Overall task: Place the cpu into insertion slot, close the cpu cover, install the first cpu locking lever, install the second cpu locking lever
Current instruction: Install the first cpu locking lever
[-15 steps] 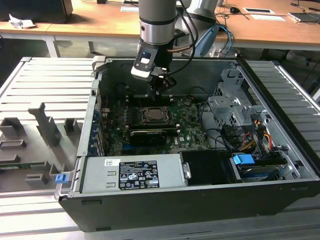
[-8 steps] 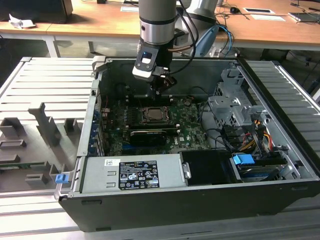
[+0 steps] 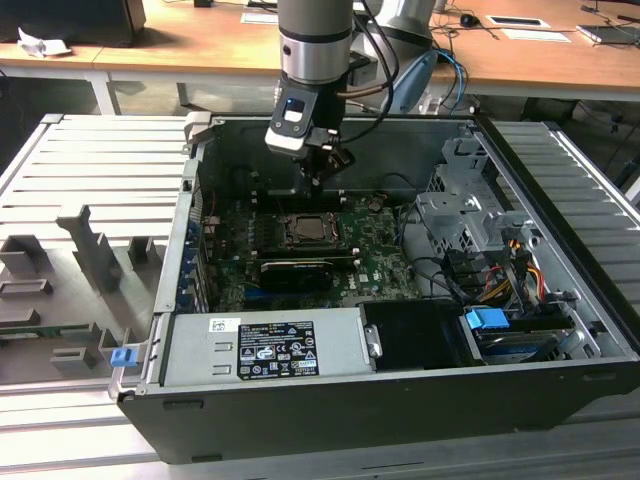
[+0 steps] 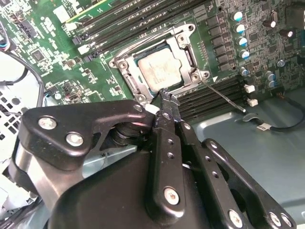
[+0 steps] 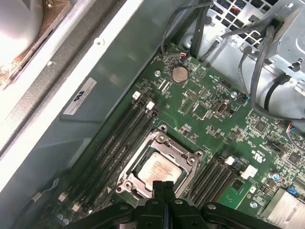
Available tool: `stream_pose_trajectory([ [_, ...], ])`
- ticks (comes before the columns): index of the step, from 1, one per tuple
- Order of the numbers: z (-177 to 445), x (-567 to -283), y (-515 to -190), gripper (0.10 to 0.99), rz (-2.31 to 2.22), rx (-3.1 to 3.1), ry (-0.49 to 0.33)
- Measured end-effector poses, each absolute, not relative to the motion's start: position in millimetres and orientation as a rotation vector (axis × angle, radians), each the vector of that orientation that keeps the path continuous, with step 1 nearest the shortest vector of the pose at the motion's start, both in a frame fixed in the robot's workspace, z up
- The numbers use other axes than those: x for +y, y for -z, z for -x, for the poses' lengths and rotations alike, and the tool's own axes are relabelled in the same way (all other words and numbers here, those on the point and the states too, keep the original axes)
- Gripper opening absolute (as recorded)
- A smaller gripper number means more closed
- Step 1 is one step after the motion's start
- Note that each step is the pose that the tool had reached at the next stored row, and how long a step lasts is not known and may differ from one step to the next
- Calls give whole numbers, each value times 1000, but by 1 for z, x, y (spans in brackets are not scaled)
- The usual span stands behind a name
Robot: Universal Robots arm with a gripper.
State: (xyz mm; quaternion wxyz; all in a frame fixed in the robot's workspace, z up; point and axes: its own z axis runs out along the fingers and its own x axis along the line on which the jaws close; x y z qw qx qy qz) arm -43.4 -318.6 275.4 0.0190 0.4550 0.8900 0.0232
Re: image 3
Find metal socket cover frame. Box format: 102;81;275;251
282;213;344;247

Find CPU socket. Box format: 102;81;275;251
278;210;347;248

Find small grey wrist box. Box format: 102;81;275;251
349;53;382;87

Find pale blue teach pendant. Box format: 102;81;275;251
387;49;440;119

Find grey plastic case latch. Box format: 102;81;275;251
182;111;214;147

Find green motherboard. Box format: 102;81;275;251
199;192;426;311

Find long wooden desk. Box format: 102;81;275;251
0;0;640;116

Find silver metal drive cage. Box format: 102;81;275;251
413;135;544;261

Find black graphics card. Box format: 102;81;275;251
257;258;335;295

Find white paper sheet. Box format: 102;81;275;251
501;28;572;44

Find blue disk carrier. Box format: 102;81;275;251
463;308;510;332

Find large black box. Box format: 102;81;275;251
0;0;147;49

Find silver power supply unit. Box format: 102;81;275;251
160;307;376;387

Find silver laptop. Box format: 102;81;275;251
575;22;640;49

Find disk drive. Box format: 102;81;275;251
472;327;564;365

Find crumpled white paper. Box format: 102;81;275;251
17;27;72;59

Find open black PC case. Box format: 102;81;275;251
107;112;640;466

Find grey parts rack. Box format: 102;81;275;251
0;202;174;387

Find small blue latch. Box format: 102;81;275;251
109;348;138;370

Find green RAM stick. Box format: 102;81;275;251
0;324;94;339

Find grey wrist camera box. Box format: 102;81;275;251
264;83;322;157

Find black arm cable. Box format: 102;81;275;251
349;12;404;124

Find blue cable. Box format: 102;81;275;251
439;48;470;109

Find black looped cable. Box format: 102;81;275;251
398;202;422;247

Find silver metal bracket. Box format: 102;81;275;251
363;323;384;359

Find yellow power wires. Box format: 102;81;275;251
481;276;515;305

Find red orange power wires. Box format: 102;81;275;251
523;263;547;302

